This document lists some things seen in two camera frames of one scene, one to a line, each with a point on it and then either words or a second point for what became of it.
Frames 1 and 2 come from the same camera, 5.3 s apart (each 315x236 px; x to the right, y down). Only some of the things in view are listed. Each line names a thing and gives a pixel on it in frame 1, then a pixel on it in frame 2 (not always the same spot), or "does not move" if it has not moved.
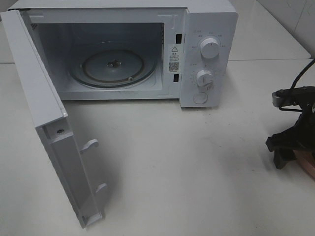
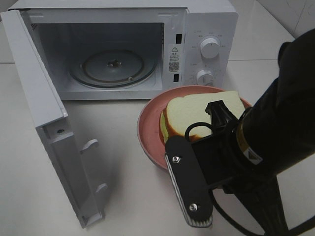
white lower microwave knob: (204, 78) does not move
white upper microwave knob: (209, 48) does not move
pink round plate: (306, 160) → (150, 133)
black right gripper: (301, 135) → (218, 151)
